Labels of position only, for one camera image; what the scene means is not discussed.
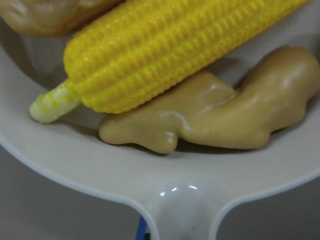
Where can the tan toy ginger root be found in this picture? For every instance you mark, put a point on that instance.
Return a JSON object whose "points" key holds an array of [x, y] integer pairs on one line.
{"points": [[207, 111]]}

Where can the yellow toy corn cob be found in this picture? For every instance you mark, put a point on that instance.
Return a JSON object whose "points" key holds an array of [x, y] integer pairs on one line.
{"points": [[142, 48]]}

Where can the beige plastic dustpan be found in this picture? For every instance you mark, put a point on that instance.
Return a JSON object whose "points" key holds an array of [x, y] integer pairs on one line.
{"points": [[184, 195]]}

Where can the brown toy potato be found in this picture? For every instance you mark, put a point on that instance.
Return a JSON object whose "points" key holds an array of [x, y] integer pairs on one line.
{"points": [[51, 18]]}

